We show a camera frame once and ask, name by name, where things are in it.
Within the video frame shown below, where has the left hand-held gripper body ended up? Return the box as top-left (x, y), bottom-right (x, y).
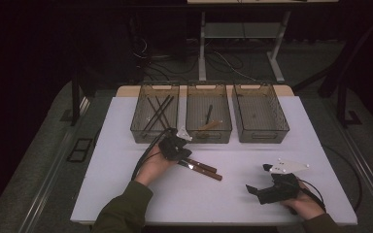
top-left (157, 125), bottom-right (194, 160)

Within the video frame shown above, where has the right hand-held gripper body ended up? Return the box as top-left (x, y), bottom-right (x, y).
top-left (256, 158), bottom-right (311, 206)

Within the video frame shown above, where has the wooden handled steel knife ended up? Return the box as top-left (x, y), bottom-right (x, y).
top-left (177, 160), bottom-right (223, 182)

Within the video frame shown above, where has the smoky transparent plastic bin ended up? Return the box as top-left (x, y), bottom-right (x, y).
top-left (185, 83), bottom-right (233, 145)
top-left (129, 83), bottom-right (181, 145)
top-left (231, 83), bottom-right (290, 145)

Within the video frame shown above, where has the person's left hand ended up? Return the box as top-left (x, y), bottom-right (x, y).
top-left (134, 144), bottom-right (180, 187)

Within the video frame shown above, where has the white table cloth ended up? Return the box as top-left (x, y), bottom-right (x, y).
top-left (70, 95), bottom-right (358, 226)

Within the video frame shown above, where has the black angled stand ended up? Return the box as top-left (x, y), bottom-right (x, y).
top-left (290, 13), bottom-right (373, 128)

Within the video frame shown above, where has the white metal stand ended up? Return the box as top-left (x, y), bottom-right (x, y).
top-left (198, 11), bottom-right (291, 83)

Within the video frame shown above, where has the left hand-held gripper cable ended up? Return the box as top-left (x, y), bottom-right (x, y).
top-left (130, 126), bottom-right (178, 182)

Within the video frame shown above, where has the hand-held gripper cable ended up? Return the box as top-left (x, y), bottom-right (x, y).
top-left (130, 126), bottom-right (178, 182)
top-left (289, 179), bottom-right (328, 216)

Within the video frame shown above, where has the right hand-held gripper cable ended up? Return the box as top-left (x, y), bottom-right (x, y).
top-left (289, 179), bottom-right (328, 216)

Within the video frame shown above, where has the bundle of floor cables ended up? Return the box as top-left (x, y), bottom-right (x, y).
top-left (130, 35), bottom-right (256, 83)

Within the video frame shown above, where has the thin black cable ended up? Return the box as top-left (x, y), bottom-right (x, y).
top-left (322, 144), bottom-right (363, 213)

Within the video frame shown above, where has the grey metal rail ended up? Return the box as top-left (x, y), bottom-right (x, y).
top-left (20, 96), bottom-right (90, 233)
top-left (331, 119), bottom-right (373, 224)

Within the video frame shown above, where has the black metal post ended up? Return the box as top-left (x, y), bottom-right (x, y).
top-left (70, 64), bottom-right (90, 127)

